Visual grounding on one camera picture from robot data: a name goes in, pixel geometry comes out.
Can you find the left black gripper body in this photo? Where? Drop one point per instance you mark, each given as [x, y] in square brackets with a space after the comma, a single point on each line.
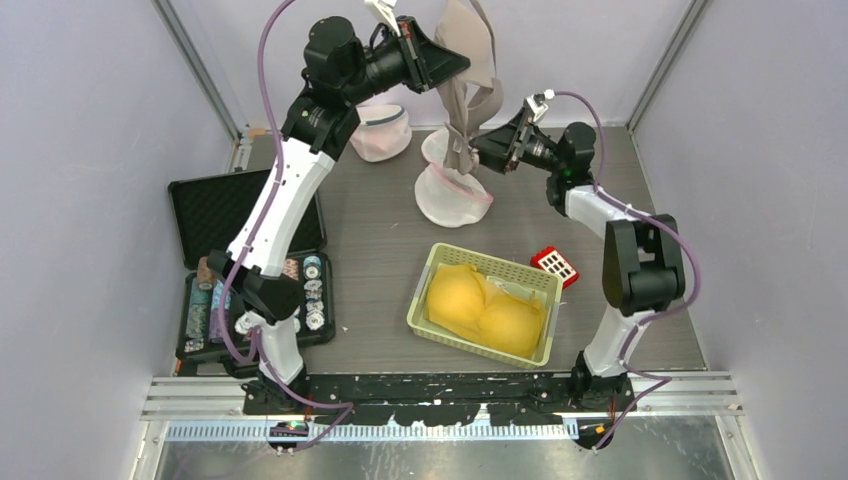
[408, 61]

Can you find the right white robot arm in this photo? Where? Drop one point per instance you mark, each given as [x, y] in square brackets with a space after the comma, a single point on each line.
[642, 269]

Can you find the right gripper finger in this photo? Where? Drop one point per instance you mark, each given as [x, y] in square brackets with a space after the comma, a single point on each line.
[502, 137]
[494, 156]

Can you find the red toy block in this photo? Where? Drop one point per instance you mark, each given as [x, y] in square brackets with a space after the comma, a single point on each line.
[551, 260]

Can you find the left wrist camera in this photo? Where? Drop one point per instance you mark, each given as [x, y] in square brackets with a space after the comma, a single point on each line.
[384, 12]

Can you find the purple poker chip stack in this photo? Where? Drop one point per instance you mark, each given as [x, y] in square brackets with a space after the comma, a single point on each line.
[219, 305]

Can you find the taupe bra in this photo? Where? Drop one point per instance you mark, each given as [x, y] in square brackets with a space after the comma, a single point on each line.
[474, 96]

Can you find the black poker chip case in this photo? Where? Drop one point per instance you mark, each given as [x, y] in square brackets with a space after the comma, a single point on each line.
[209, 212]

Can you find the white grey-zipper laundry bag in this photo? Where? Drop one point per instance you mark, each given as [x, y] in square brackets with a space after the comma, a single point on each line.
[383, 133]

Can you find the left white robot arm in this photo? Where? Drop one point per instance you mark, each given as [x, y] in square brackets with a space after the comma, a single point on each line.
[340, 73]

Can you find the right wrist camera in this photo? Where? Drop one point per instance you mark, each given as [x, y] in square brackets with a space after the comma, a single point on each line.
[537, 104]

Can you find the green plastic basket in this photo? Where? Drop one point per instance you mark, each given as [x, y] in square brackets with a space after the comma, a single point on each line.
[519, 280]

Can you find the brown poker chip stack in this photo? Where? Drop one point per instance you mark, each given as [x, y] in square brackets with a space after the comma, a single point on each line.
[205, 277]

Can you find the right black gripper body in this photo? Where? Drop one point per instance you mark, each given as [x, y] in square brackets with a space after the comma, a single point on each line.
[525, 137]

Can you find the yellow bra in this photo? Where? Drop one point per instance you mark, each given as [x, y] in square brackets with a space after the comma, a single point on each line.
[461, 300]

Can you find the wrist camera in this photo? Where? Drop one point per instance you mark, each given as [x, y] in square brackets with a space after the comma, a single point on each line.
[537, 104]
[384, 12]

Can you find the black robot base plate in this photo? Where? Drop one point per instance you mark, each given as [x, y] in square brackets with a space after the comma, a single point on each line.
[440, 399]

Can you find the white pink-zipper laundry bag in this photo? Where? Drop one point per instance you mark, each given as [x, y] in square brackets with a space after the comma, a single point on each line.
[444, 196]

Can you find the teal poker chip stack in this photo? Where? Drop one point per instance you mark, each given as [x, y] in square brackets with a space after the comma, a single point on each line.
[197, 315]

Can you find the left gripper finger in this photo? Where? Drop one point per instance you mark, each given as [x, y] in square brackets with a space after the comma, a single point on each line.
[439, 69]
[435, 55]

